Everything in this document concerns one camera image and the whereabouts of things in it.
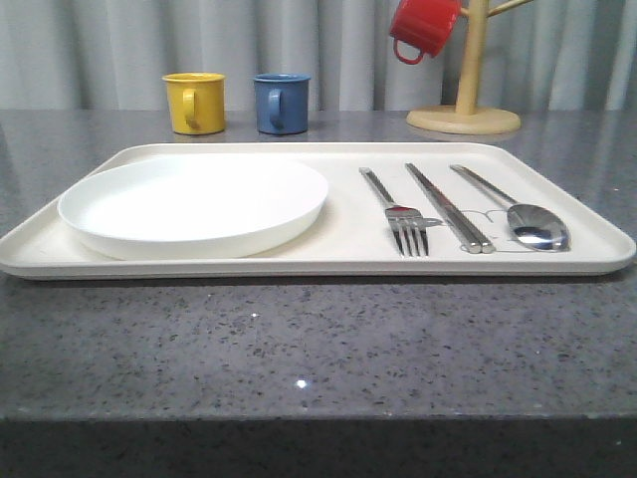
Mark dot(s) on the wooden mug tree stand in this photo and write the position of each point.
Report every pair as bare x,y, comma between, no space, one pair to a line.
465,116

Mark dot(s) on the blue enamel mug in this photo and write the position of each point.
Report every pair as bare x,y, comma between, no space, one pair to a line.
282,103

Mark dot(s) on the silver metal fork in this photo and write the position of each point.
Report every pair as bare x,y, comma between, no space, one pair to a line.
407,224

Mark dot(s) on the cream rabbit print tray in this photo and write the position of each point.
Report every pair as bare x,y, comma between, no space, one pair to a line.
351,235

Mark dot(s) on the red enamel mug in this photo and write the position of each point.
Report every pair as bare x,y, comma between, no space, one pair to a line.
424,25

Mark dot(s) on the grey curtain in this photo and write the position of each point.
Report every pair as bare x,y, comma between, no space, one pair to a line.
112,55

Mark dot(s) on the white round plate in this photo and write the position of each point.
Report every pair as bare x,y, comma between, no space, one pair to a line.
194,207

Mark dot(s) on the silver metal spoon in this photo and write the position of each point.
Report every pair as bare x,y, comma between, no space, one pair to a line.
532,226

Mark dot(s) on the yellow enamel mug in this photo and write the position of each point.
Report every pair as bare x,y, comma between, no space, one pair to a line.
196,102

